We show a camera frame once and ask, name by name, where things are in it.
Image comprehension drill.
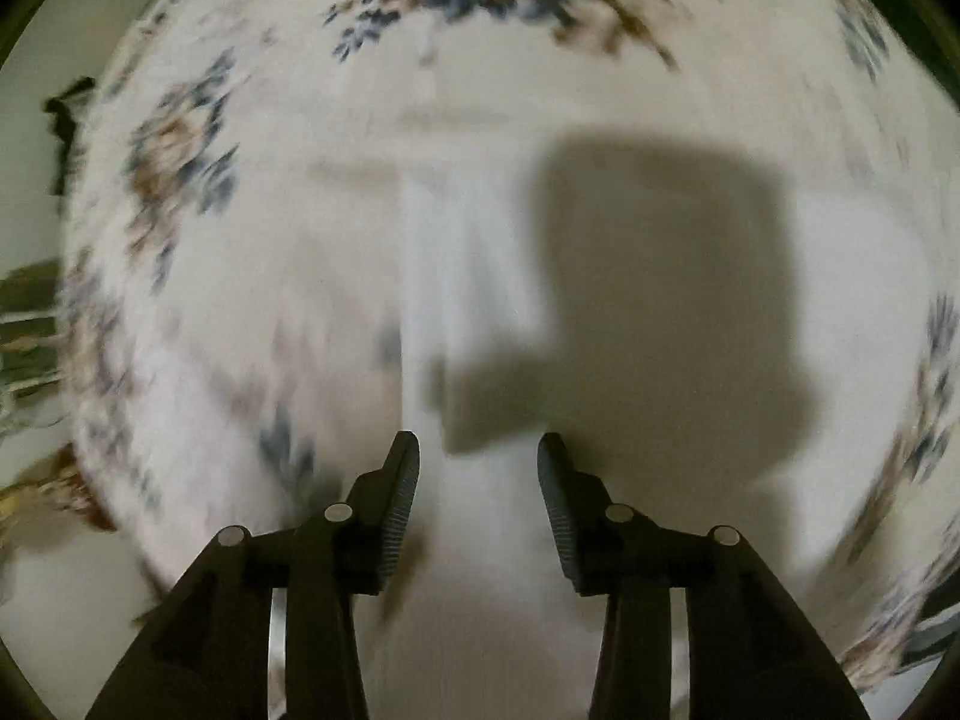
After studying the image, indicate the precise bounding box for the white knit sweater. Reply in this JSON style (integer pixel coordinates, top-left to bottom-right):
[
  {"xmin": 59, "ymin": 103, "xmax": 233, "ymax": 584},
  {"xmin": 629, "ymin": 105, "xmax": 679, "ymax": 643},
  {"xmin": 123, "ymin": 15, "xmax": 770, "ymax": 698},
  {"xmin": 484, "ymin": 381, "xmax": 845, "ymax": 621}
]
[{"xmin": 364, "ymin": 138, "xmax": 932, "ymax": 718}]

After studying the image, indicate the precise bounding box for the floral bed quilt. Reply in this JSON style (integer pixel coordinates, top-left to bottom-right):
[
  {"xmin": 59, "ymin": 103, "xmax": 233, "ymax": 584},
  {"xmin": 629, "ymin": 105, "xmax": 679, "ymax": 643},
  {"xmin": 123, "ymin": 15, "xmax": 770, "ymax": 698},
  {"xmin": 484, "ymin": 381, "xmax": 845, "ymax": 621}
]
[{"xmin": 62, "ymin": 0, "xmax": 958, "ymax": 689}]

